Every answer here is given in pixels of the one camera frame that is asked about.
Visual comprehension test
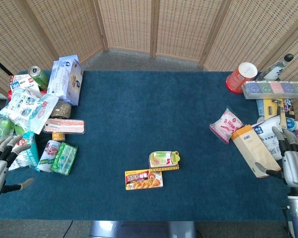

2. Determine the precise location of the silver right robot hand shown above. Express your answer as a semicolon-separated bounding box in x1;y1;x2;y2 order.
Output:
254;126;298;189

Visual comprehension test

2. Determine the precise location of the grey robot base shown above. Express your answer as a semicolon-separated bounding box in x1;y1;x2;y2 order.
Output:
89;220;197;238

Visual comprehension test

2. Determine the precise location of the tan paper carton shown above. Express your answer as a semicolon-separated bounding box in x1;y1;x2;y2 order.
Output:
231;124;282;179

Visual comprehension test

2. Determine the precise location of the long multicolour tea box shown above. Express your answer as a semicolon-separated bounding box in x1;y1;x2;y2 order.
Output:
241;80;298;100

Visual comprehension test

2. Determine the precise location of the blue white mask box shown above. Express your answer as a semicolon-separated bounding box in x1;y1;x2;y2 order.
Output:
47;55;84;107

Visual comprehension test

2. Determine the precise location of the yellow-green snack box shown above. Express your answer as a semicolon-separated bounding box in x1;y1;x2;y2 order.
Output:
148;150;181;172

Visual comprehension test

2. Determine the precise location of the yellow red curry box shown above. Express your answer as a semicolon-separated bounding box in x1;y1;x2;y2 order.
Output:
124;169;164;191

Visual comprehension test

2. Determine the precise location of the teal tissue pack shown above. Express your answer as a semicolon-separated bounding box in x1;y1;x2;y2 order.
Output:
7;130;40;172

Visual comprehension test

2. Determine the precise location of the white bag with blue print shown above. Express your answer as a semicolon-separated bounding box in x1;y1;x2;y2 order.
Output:
253;115;298;162

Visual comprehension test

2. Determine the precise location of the green white pouch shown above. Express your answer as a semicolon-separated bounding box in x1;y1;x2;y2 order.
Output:
0;118;25;139

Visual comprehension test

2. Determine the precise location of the white can with red label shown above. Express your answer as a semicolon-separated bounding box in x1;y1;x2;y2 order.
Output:
35;139;63;173

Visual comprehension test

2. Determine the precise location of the black printed pack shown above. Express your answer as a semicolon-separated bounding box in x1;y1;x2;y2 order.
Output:
282;98;296;120

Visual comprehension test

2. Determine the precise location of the yellow razor blister pack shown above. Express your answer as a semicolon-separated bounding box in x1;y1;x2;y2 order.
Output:
263;97;288;130

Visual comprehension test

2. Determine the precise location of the green blister pack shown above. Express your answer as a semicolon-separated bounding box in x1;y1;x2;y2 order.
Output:
51;141;78;176

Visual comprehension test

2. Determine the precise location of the small yellow can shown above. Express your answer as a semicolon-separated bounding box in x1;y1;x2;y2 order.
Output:
52;132;67;142

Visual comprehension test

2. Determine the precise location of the pale blue plastic mask bag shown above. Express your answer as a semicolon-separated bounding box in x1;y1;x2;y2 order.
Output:
0;87;60;135

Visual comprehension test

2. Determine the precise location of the light blue flat pack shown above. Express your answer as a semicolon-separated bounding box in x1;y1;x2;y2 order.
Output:
256;98;267;118

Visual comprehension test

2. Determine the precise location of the pink white snack bag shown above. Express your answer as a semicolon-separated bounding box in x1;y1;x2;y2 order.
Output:
209;107;245;145

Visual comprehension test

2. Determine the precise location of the pink toothbrush blister pack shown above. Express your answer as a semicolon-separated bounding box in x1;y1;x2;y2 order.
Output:
42;118;86;135

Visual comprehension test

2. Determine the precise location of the brown speckled round jar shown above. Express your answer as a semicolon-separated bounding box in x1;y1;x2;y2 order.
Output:
50;100;73;119

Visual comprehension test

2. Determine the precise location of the red white flat package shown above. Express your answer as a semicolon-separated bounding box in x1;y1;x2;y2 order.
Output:
9;74;41;96

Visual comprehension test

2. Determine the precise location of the clear bottle with black cap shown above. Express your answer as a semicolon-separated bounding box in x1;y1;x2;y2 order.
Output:
260;53;295;81

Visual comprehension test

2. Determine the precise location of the green drink can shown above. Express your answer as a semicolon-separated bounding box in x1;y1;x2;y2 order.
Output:
28;65;50;91

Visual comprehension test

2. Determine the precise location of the orange paper cup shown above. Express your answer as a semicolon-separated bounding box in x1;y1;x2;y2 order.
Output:
225;62;259;95

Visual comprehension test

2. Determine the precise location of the blue felt table mat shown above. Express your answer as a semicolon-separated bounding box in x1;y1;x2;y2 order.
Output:
0;70;298;222

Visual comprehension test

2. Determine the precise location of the woven rattan folding screen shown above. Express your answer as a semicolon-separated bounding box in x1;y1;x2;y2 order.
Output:
0;0;298;132

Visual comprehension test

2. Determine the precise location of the black cable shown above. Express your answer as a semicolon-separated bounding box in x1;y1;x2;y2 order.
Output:
281;205;291;238

